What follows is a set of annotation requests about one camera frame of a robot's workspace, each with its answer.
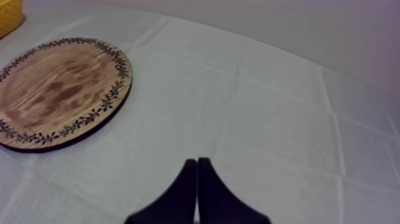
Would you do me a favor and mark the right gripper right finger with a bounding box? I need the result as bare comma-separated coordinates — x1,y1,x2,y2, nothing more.
197,157,272,224

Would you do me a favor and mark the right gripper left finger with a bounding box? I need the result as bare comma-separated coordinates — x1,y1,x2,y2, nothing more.
124,158,198,224

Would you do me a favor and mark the round wooden board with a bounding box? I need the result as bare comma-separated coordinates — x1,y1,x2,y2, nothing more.
0,37,133,154

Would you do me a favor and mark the yellow plastic basket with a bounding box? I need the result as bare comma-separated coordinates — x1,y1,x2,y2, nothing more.
0,0,24,39

